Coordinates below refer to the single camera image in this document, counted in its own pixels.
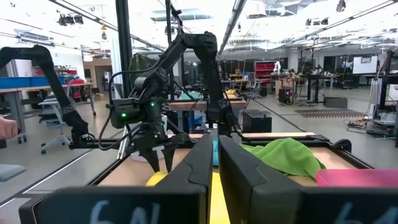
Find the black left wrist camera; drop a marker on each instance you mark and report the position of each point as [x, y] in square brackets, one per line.
[124, 112]

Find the green microfiber towel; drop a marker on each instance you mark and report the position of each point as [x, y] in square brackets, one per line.
[286, 155]

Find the pink translucent plastic basket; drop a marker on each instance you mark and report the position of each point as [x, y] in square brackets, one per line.
[357, 179]

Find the dark floor mat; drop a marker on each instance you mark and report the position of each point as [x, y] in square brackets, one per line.
[329, 113]

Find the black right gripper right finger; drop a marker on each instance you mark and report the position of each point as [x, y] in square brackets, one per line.
[264, 202]

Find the yellow microfiber towel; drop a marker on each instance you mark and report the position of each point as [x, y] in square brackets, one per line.
[219, 202]

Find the red storage shelf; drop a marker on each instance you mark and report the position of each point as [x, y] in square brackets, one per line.
[264, 70]

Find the person's hand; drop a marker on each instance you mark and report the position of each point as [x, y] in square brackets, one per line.
[7, 128]

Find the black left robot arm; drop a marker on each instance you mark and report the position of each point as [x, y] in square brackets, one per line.
[211, 77]

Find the green cactus plant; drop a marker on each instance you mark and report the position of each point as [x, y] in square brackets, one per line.
[138, 70]

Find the black gantry post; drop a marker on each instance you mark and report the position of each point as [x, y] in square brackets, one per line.
[124, 46]

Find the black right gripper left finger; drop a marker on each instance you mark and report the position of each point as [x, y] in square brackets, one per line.
[174, 205]

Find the wooden background table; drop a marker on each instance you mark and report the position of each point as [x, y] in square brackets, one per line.
[192, 105]

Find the white wall board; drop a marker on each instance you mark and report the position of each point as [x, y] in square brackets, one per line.
[365, 65]

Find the black equipment box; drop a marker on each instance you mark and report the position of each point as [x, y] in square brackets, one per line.
[256, 121]

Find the black computer tower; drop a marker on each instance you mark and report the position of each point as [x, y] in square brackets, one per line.
[285, 95]

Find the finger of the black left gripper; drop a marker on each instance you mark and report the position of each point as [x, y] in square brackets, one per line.
[168, 155]
[151, 158]

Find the teal microfiber towel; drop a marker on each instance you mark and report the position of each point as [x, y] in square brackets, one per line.
[215, 152]

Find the white office chair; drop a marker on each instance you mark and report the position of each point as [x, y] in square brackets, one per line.
[53, 107]

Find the wooden workbench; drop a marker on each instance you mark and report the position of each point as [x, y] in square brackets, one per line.
[62, 85]

